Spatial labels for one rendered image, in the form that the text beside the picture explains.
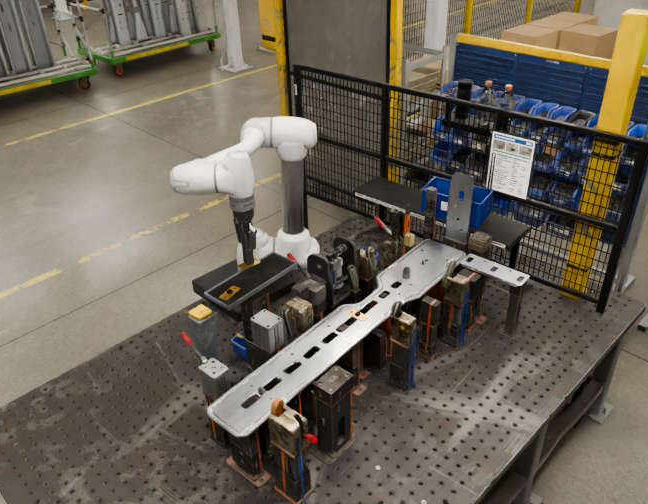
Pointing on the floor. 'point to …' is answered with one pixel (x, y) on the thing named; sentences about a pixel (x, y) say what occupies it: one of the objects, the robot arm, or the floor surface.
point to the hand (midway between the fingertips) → (248, 254)
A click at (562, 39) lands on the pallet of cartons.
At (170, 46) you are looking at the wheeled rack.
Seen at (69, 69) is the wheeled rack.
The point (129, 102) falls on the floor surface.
